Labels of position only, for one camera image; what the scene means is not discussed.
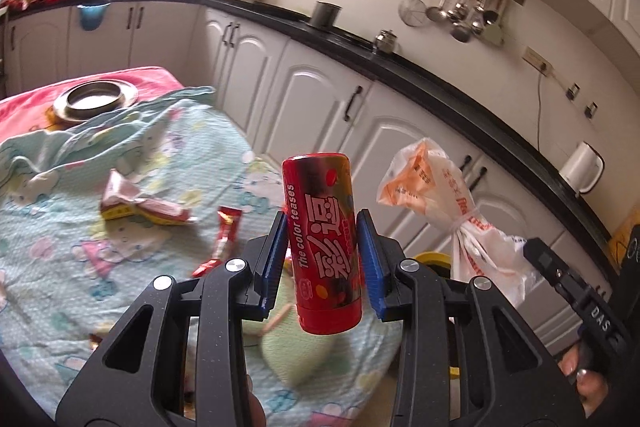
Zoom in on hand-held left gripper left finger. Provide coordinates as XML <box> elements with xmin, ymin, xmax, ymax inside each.
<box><xmin>55</xmin><ymin>209</ymin><xmax>290</xmax><ymax>427</ymax></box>

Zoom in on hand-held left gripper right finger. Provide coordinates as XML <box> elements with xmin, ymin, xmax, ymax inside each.
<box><xmin>354</xmin><ymin>208</ymin><xmax>588</xmax><ymax>427</ymax></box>

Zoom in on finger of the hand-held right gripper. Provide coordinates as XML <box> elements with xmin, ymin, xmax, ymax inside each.
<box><xmin>521</xmin><ymin>236</ymin><xmax>611</xmax><ymax>309</ymax></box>

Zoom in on red candy can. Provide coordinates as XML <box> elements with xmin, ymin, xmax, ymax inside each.
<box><xmin>281</xmin><ymin>152</ymin><xmax>364</xmax><ymax>335</ymax></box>

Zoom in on white orange plastic bag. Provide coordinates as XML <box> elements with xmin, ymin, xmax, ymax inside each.
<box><xmin>376</xmin><ymin>137</ymin><xmax>543</xmax><ymax>310</ymax></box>

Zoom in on person's right hand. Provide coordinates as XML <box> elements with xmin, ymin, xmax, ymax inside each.
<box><xmin>559</xmin><ymin>343</ymin><xmax>609</xmax><ymax>417</ymax></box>

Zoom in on long red snack wrapper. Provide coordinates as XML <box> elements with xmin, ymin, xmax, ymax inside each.
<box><xmin>191</xmin><ymin>205</ymin><xmax>244</xmax><ymax>279</ymax></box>

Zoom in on light green cloth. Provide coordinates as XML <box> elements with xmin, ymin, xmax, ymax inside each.
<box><xmin>259</xmin><ymin>274</ymin><xmax>347</xmax><ymax>389</ymax></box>

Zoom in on white electric kettle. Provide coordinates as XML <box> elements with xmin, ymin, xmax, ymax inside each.
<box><xmin>557</xmin><ymin>141</ymin><xmax>604</xmax><ymax>198</ymax></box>

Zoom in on light blue printed blanket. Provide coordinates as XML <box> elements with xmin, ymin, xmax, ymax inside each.
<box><xmin>0</xmin><ymin>86</ymin><xmax>407</xmax><ymax>427</ymax></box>

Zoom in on red yellow snack wrapper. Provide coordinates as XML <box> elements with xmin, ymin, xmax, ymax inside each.
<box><xmin>99</xmin><ymin>168</ymin><xmax>199</xmax><ymax>228</ymax></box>

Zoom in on white lower kitchen cabinets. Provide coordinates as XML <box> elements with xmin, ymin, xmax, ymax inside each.
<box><xmin>0</xmin><ymin>1</ymin><xmax>623</xmax><ymax>358</ymax></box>

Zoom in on black kitchen countertop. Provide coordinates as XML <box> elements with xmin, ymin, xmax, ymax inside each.
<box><xmin>0</xmin><ymin>0</ymin><xmax>640</xmax><ymax>270</ymax></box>

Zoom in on red pink blanket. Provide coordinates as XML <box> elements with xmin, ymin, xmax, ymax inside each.
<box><xmin>0</xmin><ymin>66</ymin><xmax>187</xmax><ymax>142</ymax></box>

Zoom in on stainless steel teapot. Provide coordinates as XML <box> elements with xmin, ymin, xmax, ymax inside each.
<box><xmin>373</xmin><ymin>28</ymin><xmax>400</xmax><ymax>56</ymax></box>

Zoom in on round metal basin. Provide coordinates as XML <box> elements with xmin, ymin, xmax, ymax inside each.
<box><xmin>52</xmin><ymin>79</ymin><xmax>140</xmax><ymax>124</ymax></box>

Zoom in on black metal pot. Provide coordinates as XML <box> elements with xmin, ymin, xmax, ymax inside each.
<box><xmin>309</xmin><ymin>1</ymin><xmax>344</xmax><ymax>28</ymax></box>

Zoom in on row of hanging metal utensils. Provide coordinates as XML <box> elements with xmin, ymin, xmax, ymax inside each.
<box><xmin>425</xmin><ymin>0</ymin><xmax>507</xmax><ymax>48</ymax></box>

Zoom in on metal mesh strainer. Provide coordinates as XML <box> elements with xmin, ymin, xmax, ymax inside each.
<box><xmin>398</xmin><ymin>0</ymin><xmax>427</xmax><ymax>28</ymax></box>

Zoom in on blue plastic container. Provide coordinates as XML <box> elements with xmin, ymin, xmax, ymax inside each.
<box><xmin>75</xmin><ymin>3</ymin><xmax>110</xmax><ymax>32</ymax></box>

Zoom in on white power cable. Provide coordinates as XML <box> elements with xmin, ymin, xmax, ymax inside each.
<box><xmin>535</xmin><ymin>69</ymin><xmax>563</xmax><ymax>160</ymax></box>

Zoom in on wall power socket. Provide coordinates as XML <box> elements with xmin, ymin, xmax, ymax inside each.
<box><xmin>522</xmin><ymin>47</ymin><xmax>554</xmax><ymax>74</ymax></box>

